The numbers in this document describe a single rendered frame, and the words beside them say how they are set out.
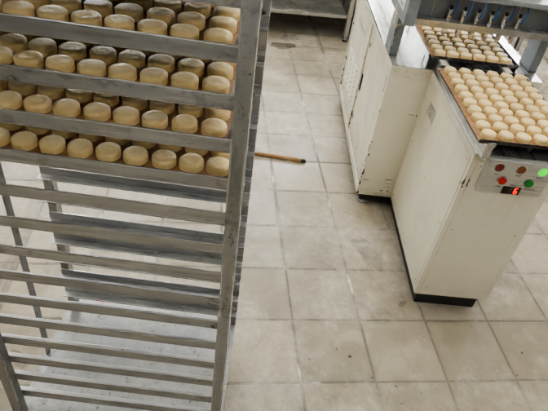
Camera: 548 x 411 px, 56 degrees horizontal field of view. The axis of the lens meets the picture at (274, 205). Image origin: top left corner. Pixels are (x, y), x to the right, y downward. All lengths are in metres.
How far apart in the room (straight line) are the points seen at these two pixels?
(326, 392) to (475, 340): 0.74
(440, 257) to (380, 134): 0.73
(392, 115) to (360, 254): 0.70
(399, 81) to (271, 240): 0.98
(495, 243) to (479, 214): 0.19
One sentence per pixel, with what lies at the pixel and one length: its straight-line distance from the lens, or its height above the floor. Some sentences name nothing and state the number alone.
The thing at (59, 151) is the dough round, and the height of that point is 1.14.
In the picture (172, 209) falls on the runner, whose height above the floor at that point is 1.06.
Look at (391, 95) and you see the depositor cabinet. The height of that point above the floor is 0.69.
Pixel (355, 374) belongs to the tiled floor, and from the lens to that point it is 2.17.
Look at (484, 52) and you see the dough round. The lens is 2.66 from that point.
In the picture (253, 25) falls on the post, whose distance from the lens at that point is 0.83.
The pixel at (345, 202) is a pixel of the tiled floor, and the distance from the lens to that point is 2.91.
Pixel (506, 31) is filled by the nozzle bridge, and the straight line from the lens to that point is 2.60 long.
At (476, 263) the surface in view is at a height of 0.31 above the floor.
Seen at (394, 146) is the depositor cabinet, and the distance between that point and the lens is 2.70.
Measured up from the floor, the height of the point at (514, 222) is 0.55.
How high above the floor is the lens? 1.76
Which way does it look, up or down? 39 degrees down
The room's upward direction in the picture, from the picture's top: 9 degrees clockwise
